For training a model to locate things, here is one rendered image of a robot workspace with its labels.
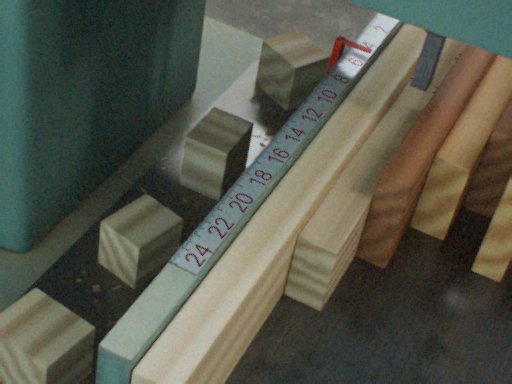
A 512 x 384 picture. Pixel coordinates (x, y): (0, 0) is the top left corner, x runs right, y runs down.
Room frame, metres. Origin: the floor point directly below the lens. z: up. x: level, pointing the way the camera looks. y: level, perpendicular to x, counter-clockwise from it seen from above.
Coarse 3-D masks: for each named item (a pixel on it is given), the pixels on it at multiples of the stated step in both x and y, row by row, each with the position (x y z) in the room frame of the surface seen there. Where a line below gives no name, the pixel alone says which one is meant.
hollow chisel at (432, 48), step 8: (432, 40) 0.45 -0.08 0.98; (440, 40) 0.45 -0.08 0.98; (424, 48) 0.45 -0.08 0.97; (432, 48) 0.45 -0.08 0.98; (440, 48) 0.45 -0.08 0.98; (424, 56) 0.45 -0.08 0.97; (432, 56) 0.45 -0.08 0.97; (440, 56) 0.46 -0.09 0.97; (424, 64) 0.45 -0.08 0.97; (432, 64) 0.45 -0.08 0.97; (416, 72) 0.45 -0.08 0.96; (424, 72) 0.45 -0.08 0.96; (432, 72) 0.45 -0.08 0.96; (416, 80) 0.45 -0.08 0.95; (424, 80) 0.45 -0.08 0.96; (424, 88) 0.45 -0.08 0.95
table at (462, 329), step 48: (432, 240) 0.39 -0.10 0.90; (480, 240) 0.39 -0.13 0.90; (336, 288) 0.34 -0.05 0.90; (384, 288) 0.35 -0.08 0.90; (432, 288) 0.35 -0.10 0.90; (480, 288) 0.36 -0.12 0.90; (288, 336) 0.30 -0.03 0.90; (336, 336) 0.31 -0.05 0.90; (384, 336) 0.31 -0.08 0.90; (432, 336) 0.32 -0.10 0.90; (480, 336) 0.33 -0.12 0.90
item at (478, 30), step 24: (360, 0) 0.43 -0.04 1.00; (384, 0) 0.43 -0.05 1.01; (408, 0) 0.43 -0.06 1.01; (432, 0) 0.42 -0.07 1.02; (456, 0) 0.42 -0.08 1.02; (480, 0) 0.42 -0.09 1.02; (504, 0) 0.41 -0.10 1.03; (432, 24) 0.42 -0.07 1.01; (456, 24) 0.42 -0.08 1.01; (480, 24) 0.41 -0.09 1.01; (504, 24) 0.41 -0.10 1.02; (480, 48) 0.41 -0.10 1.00; (504, 48) 0.41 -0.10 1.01
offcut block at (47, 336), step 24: (24, 312) 0.34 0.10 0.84; (48, 312) 0.35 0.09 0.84; (72, 312) 0.35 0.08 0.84; (0, 336) 0.33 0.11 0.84; (24, 336) 0.33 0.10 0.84; (48, 336) 0.33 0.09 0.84; (72, 336) 0.33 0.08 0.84; (0, 360) 0.33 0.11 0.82; (24, 360) 0.32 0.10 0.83; (48, 360) 0.32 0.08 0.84; (72, 360) 0.33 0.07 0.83
